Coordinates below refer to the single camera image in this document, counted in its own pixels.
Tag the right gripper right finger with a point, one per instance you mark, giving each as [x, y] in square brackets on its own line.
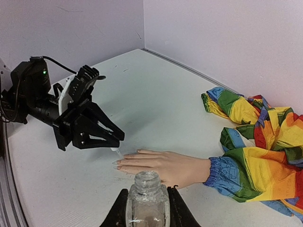
[180, 215]

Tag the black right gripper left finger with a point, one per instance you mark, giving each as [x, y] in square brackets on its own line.
[116, 215]

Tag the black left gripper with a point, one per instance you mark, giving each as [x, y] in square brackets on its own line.
[32, 94]

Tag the nail polish brush cap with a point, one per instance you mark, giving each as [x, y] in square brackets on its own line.
[116, 151]

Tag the clear nail polish bottle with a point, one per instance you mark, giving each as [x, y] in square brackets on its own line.
[148, 202]

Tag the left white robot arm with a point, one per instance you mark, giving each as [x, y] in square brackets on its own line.
[68, 109]

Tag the mannequin hand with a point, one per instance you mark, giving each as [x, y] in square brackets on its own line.
[172, 168]

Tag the colourful rainbow jacket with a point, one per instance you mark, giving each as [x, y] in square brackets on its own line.
[263, 154]

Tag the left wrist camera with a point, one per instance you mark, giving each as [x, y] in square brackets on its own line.
[76, 85]

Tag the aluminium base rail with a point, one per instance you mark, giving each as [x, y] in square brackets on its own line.
[11, 212]

